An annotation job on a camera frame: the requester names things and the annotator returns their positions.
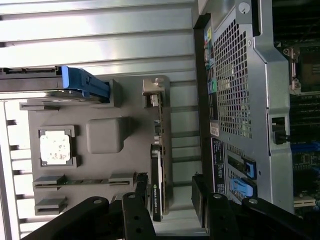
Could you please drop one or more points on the open black PC case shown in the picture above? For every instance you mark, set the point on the open black PC case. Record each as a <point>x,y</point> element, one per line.
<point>260,75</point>

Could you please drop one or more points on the green RAM stick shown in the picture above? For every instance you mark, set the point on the green RAM stick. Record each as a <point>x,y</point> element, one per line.
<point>82,182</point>

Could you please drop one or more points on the grey parts rack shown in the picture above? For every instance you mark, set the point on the grey parts rack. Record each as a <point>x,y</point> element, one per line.
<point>105,170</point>

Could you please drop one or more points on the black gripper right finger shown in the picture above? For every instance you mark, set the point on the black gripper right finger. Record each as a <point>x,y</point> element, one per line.
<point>220,217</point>

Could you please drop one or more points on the green motherboard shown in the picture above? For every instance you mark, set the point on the green motherboard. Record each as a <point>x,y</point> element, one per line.
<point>307,160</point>

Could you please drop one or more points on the silver CPU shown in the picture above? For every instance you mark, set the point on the silver CPU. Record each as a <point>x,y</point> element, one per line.
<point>55,147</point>

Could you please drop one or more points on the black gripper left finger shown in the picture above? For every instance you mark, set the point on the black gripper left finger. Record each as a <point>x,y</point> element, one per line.
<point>140,217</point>

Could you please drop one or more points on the blue card retention latch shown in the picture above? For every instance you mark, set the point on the blue card retention latch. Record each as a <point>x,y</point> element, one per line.
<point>240,187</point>

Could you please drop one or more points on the CPU socket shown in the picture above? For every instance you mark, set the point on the CPU socket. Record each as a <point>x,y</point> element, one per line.
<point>310,70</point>

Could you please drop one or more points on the hard disk with blue carrier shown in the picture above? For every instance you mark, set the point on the hard disk with blue carrier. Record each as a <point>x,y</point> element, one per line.
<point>37,77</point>

